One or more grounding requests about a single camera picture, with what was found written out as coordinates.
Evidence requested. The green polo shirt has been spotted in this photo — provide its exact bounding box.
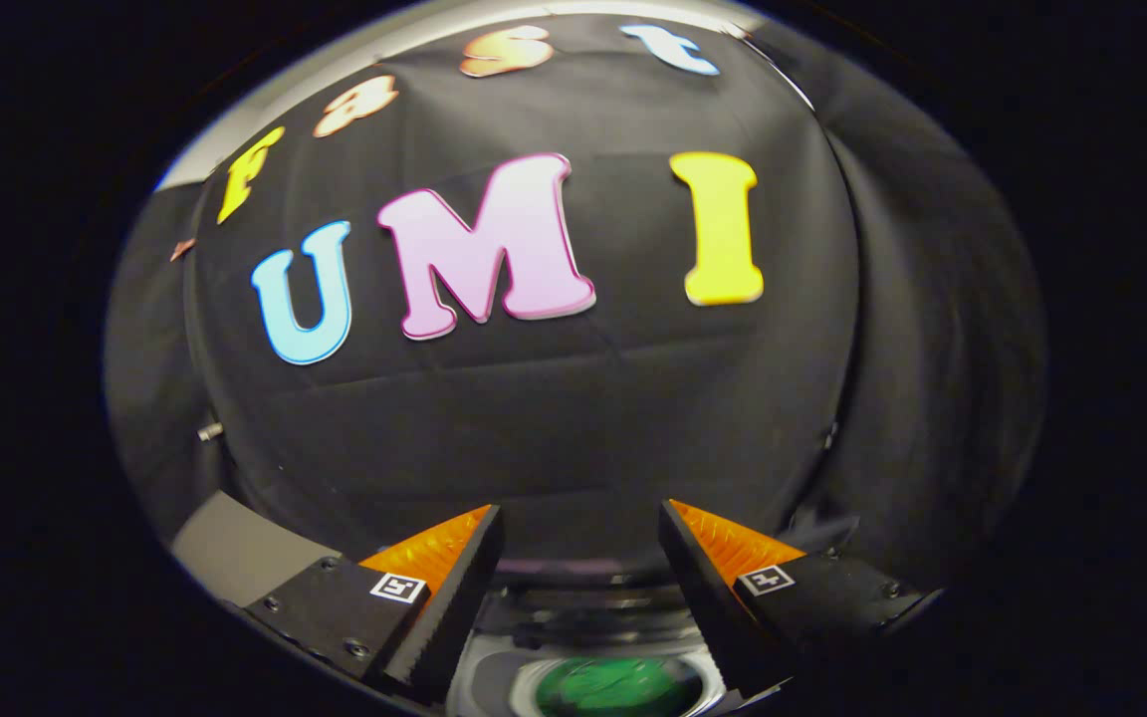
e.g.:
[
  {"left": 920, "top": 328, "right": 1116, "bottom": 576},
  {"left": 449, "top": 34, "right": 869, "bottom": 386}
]
[{"left": 534, "top": 654, "right": 706, "bottom": 717}]

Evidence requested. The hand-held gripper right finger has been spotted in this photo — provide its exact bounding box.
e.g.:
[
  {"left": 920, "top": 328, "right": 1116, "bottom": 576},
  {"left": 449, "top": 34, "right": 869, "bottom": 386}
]
[{"left": 658, "top": 498, "right": 933, "bottom": 698}]

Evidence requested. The black backdrop cloth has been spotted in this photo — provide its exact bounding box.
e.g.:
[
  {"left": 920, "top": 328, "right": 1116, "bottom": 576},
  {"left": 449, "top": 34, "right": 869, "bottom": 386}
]
[{"left": 106, "top": 10, "right": 1047, "bottom": 598}]

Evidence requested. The grey toy washing machine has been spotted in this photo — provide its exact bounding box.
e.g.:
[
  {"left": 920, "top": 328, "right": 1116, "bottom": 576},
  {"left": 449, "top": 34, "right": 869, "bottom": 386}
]
[{"left": 444, "top": 558, "right": 734, "bottom": 717}]

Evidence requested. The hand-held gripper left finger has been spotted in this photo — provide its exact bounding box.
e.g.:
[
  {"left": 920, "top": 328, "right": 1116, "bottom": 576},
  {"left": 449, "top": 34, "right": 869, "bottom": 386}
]
[{"left": 243, "top": 504, "right": 507, "bottom": 706}]

